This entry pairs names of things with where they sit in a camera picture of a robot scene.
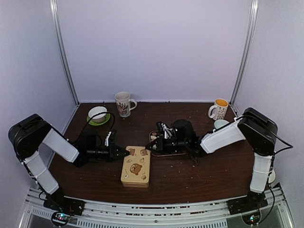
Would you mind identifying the floral mug beige inside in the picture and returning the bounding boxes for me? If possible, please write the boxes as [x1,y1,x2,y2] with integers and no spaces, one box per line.
[114,92,137,118]

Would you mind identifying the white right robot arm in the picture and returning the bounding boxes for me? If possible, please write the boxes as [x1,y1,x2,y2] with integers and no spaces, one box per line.
[145,107,278,210]

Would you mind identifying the red lacquer tray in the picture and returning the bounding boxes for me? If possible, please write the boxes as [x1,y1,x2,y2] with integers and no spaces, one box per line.
[149,131,188,157]

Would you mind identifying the beige tin box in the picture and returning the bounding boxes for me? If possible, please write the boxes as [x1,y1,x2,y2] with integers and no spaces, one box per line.
[122,181,149,188]

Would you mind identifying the right aluminium frame post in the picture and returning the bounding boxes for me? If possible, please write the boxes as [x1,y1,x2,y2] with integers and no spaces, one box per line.
[230,0,259,106]

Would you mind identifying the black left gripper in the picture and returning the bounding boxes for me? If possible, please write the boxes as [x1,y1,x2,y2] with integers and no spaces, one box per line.
[87,142,130,162]

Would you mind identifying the white bowl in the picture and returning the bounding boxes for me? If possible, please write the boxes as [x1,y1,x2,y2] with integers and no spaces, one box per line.
[88,106,107,123]

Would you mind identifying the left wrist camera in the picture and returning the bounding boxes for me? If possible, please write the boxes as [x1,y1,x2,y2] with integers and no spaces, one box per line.
[104,129,117,147]

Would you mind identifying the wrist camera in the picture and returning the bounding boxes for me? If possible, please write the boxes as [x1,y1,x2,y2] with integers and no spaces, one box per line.
[156,121,173,139]
[104,129,117,147]

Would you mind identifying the pale blue bowl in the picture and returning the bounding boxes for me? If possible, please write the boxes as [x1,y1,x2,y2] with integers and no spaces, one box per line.
[214,119,229,130]

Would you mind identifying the white cup near arm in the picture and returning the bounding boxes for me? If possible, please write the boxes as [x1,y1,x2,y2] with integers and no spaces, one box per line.
[268,169,276,184]

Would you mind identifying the metal front rail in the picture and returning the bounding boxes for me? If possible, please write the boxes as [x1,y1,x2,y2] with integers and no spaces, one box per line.
[19,185,295,228]

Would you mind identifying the white mug yellow inside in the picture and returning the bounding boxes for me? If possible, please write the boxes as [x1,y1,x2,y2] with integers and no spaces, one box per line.
[208,98,229,121]

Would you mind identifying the aluminium frame post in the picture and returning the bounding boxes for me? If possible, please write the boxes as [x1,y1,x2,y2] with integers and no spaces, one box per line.
[49,0,80,106]
[230,0,259,106]

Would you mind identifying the metal tongs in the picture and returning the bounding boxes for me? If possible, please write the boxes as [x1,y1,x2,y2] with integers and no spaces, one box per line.
[190,152,199,167]

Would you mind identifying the left aluminium frame post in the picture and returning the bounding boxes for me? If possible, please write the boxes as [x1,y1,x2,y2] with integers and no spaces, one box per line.
[49,0,80,106]

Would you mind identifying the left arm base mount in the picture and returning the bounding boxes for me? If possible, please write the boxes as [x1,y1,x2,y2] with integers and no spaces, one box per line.
[43,197,85,216]

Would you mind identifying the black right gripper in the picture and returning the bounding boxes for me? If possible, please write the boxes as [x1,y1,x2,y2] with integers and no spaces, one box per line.
[145,136,188,155]

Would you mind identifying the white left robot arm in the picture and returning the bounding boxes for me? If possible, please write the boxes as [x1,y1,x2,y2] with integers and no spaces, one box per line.
[8,114,130,211]

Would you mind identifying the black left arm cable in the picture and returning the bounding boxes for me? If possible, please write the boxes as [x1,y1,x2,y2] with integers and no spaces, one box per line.
[71,111,116,145]

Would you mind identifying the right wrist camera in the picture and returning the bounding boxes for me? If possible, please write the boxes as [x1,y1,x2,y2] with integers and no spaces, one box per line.
[156,121,173,139]

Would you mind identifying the green saucer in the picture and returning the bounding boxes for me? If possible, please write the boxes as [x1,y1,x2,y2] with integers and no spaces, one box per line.
[86,112,110,126]

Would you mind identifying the bear print tin lid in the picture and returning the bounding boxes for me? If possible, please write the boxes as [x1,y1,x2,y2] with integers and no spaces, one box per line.
[121,146,151,182]

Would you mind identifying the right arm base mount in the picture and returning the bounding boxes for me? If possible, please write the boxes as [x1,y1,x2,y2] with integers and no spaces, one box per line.
[227,197,268,215]

